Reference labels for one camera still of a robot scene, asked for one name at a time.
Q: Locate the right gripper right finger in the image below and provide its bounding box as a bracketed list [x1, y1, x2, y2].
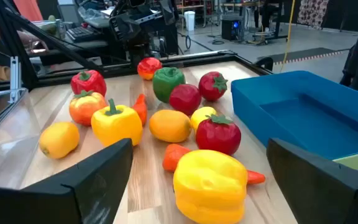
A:
[266, 138, 358, 224]

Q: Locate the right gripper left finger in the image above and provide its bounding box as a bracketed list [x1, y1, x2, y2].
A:
[0, 138, 134, 224]

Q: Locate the red and yellow toy peach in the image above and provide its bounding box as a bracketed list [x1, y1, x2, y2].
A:
[137, 57, 163, 81]

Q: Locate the small orange toy carrot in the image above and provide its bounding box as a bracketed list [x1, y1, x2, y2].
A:
[132, 93, 148, 126]

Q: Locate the orange-red toy tomato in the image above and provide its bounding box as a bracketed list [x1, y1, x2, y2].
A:
[68, 90, 108, 127]

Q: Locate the dark red toy apple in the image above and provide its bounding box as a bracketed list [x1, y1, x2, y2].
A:
[168, 83, 203, 116]

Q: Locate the red toy tomato green leaf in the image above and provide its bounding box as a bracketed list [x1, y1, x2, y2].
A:
[195, 114, 242, 156]
[198, 71, 229, 102]

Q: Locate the orange toy citrus fruit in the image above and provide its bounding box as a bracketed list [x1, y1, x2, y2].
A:
[149, 109, 193, 143]

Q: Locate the large orange toy carrot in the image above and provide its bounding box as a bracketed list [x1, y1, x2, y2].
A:
[162, 143, 266, 186]

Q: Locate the black computer keyboard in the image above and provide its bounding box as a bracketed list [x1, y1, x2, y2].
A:
[66, 26, 102, 44]

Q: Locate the large yellow toy lemon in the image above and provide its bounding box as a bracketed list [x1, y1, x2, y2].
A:
[39, 121, 80, 160]

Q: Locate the red toy bell pepper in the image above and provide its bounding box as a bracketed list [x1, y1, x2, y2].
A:
[70, 69, 108, 97]

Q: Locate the white waste bin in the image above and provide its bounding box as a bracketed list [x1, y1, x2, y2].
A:
[183, 11, 196, 32]

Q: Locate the green toy bell pepper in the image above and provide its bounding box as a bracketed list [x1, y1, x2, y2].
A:
[152, 67, 186, 104]

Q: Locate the clear plastic bin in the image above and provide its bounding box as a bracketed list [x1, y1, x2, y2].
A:
[0, 88, 42, 190]

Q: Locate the yellow toy pepper green stem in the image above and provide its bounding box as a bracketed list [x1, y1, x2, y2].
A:
[91, 98, 144, 147]

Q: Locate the blue plastic bin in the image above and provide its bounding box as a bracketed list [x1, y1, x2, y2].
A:
[231, 70, 358, 161]

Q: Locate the person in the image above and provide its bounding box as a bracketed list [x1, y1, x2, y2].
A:
[13, 0, 44, 22]

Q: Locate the black computer tower blue light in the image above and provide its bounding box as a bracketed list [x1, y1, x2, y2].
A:
[221, 14, 246, 41]

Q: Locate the large yellow toy bell pepper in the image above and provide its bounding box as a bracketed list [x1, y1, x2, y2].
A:
[172, 149, 249, 224]

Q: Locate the small yellow toy lemon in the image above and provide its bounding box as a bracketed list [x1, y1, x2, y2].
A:
[190, 106, 218, 131]

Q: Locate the black floor mat striped edge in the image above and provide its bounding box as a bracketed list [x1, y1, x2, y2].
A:
[256, 47, 351, 66]

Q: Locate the floral patterned curtain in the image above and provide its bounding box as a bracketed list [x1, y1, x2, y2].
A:
[296, 0, 329, 30]

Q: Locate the black diagonal frame strut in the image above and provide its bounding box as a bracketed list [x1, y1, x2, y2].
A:
[6, 11, 104, 73]

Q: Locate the black rig frame post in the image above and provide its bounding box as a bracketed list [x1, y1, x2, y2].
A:
[0, 0, 39, 91]

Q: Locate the silver metal bracket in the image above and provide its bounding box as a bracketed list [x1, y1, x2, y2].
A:
[9, 55, 22, 104]

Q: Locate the yellow hanging cable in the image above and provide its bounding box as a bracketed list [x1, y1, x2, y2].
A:
[279, 0, 296, 73]

